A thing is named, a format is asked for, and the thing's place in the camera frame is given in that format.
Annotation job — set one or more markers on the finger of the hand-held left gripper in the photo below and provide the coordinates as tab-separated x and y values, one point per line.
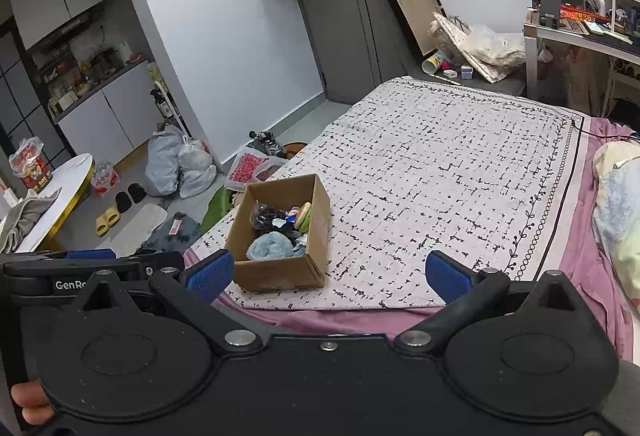
125	262

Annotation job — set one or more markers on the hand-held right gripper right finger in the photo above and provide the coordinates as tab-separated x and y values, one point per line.
447	281

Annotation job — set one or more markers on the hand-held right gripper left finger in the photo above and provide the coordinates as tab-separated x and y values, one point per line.
210	275

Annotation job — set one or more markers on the brown cardboard box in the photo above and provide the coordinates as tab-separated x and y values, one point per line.
280	273

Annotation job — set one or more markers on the black cloth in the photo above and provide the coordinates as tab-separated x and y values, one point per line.
265	215

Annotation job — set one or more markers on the planet print tissue pack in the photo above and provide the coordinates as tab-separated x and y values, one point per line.
292	218

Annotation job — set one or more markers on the soft burger toy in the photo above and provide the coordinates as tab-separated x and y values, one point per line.
302	216

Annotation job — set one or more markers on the person's left hand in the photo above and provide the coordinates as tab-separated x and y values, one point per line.
30	403

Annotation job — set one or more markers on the white floor mat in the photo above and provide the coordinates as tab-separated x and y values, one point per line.
140	228

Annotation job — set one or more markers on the pair of yellow slippers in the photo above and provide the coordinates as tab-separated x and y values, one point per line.
107	222

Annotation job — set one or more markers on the black slipper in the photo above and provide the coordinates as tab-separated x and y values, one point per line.
136	192
123	202

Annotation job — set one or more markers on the green mat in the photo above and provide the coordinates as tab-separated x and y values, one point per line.
215	211

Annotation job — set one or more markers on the light blue fluffy towel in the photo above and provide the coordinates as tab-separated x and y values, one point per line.
270	247

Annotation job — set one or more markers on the grey cloth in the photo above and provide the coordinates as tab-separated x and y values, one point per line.
25	218

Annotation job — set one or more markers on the red and white carton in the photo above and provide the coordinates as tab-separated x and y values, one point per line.
104	180

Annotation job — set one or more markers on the round white table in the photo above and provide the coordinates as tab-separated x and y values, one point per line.
70	181

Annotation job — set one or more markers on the white plastic bag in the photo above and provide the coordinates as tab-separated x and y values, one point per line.
196	171

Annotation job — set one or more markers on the white black-patterned blanket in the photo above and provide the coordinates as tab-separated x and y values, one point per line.
440	176

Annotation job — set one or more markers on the grey plastic bag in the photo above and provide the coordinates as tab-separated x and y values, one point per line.
162	163

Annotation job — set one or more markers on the red patterned bag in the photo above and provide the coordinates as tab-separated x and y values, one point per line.
245	168

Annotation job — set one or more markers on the red snack bag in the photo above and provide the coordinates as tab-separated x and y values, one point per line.
31	166

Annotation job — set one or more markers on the pair of sneakers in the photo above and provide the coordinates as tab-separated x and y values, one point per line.
269	144

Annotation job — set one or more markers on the white base cabinet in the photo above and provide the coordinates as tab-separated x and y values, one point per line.
115	116

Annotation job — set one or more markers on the dark bottle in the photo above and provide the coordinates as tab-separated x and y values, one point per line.
162	105

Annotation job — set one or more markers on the pale floral quilt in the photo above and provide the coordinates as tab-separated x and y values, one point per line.
617	206

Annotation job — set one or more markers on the small blue box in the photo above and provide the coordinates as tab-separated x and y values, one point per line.
466	72

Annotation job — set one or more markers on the yellow paper tube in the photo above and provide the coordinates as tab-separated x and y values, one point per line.
434	62

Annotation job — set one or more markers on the patterned tote bag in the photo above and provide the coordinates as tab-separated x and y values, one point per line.
482	48

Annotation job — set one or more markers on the white desk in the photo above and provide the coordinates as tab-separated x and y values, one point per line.
555	33

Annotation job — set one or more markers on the dark grey door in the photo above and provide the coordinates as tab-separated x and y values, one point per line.
345	31

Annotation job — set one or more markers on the dark framed board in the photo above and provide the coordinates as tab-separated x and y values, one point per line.
407	6

